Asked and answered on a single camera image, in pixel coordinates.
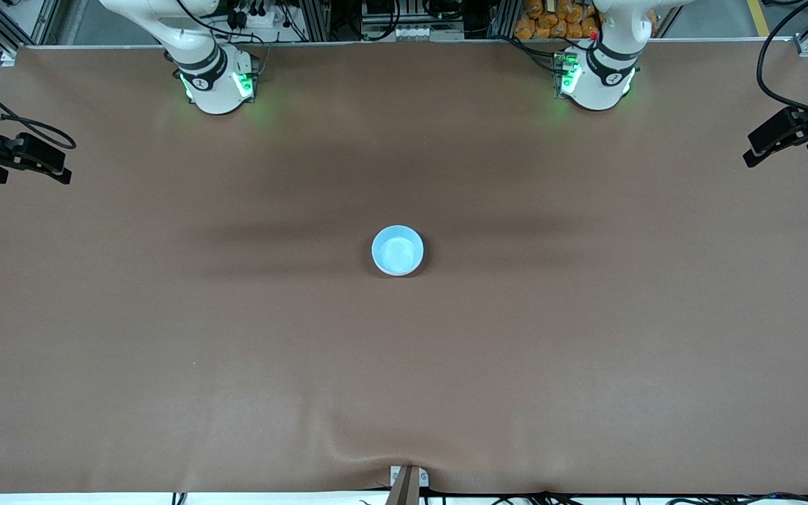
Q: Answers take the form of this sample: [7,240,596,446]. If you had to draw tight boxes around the aluminium frame post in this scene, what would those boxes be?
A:
[487,0,521,39]
[300,0,332,41]

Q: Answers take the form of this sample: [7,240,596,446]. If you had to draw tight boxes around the orange packaged snacks pile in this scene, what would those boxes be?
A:
[514,0,601,41]

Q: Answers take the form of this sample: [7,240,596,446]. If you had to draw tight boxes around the brown table mat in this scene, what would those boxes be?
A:
[0,39,808,495]

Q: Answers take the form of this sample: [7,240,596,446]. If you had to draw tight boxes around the metal clamp with brown bar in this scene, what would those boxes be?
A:
[386,464,430,505]

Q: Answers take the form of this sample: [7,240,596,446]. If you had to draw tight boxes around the metal device with white connectors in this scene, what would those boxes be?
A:
[361,0,466,41]

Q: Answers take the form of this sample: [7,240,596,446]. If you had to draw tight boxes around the blue bowl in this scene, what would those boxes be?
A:
[371,224,425,277]

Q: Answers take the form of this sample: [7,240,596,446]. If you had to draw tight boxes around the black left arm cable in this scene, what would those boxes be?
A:
[756,0,808,127]

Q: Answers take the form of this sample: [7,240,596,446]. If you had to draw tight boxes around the white power strip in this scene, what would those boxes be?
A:
[232,6,287,30]

